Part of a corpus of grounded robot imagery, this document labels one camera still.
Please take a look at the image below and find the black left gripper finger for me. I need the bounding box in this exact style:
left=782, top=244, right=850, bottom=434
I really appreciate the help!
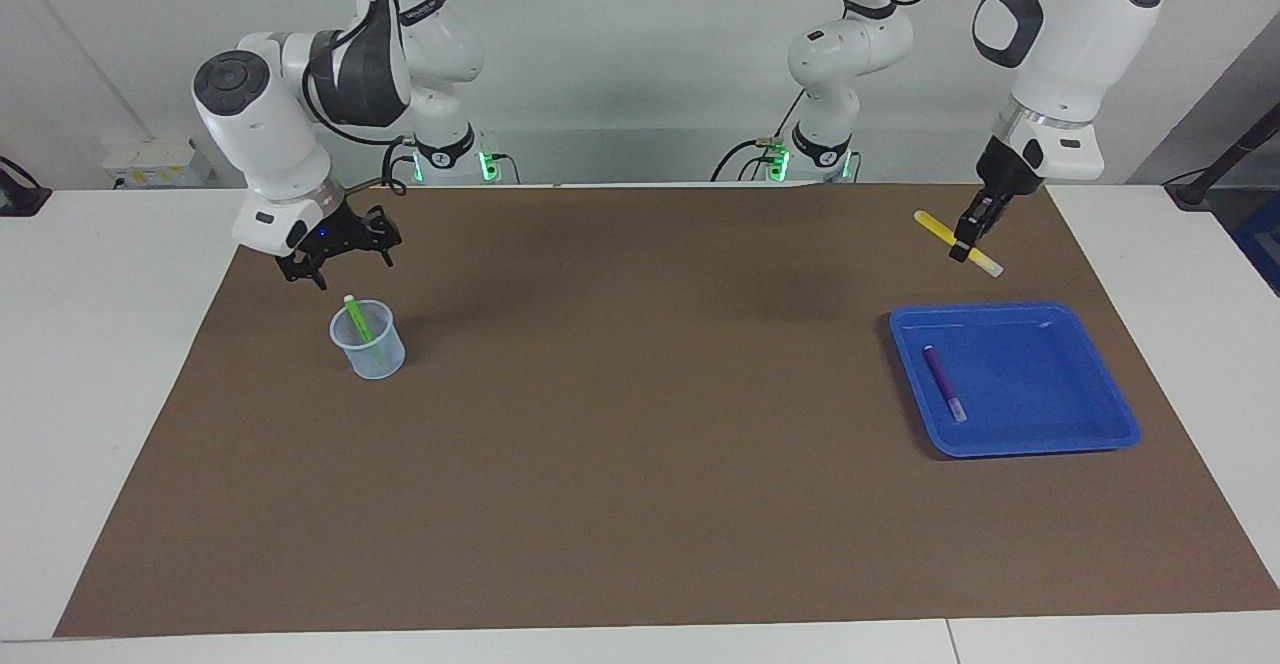
left=948, top=194, right=1013, bottom=265

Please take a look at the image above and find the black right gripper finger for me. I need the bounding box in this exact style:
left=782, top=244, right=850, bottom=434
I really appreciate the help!
left=355, top=205, right=404, bottom=268
left=275, top=244, right=331, bottom=291

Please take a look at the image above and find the yellow pen white cap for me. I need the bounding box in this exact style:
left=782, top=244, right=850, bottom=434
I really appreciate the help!
left=914, top=210, right=1005, bottom=278

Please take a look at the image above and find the green pen white cap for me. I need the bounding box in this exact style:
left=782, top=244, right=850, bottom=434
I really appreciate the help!
left=343, top=294, right=383, bottom=357

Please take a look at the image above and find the purple pen white cap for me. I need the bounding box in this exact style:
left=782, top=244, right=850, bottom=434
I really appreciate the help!
left=922, top=345, right=968, bottom=423

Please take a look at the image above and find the blue plastic tray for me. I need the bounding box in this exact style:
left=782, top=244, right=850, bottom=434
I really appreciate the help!
left=888, top=301, right=1143, bottom=460

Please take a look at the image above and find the clear plastic cup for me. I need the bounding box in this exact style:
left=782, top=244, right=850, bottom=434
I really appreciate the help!
left=329, top=300, right=408, bottom=381

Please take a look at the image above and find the white power strip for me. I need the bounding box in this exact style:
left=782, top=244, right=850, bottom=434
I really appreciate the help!
left=102, top=139, right=213, bottom=188

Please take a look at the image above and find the black stand pole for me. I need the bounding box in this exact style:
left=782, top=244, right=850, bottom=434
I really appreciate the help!
left=1165, top=104, right=1280, bottom=210

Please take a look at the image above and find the blue box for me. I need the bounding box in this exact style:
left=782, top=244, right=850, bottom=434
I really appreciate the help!
left=1230, top=219, right=1280, bottom=297

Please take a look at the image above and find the brown table mat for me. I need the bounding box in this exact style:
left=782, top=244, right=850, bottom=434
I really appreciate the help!
left=53, top=182, right=1280, bottom=639

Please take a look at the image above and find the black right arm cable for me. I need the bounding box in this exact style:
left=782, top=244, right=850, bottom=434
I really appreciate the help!
left=295, top=0, right=409, bottom=197

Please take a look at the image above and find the black left base cable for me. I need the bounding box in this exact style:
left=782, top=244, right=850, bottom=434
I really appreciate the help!
left=710, top=94, right=806, bottom=183

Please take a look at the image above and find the black clamp mount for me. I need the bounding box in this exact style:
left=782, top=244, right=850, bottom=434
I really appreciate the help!
left=0, top=156, right=53, bottom=217

